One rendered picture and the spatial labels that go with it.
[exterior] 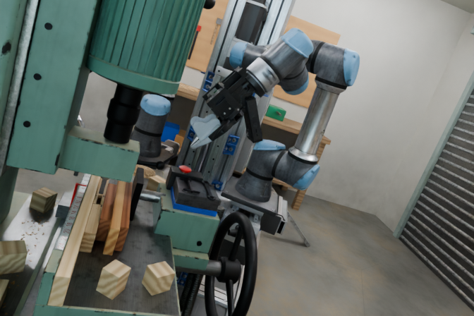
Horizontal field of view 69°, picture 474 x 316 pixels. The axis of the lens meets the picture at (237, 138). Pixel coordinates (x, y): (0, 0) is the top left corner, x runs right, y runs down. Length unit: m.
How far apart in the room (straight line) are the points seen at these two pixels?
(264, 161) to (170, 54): 0.79
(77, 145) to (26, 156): 0.09
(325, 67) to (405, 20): 3.45
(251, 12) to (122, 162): 0.90
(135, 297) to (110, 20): 0.45
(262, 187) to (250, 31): 0.61
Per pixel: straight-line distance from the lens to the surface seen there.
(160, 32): 0.63
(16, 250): 0.79
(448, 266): 4.04
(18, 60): 0.67
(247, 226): 0.84
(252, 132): 0.82
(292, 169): 1.30
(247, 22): 1.43
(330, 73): 1.23
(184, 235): 0.80
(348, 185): 4.73
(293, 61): 0.81
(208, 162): 1.50
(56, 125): 0.68
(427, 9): 4.79
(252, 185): 1.37
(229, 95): 0.77
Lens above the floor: 1.30
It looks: 12 degrees down
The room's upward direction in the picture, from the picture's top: 20 degrees clockwise
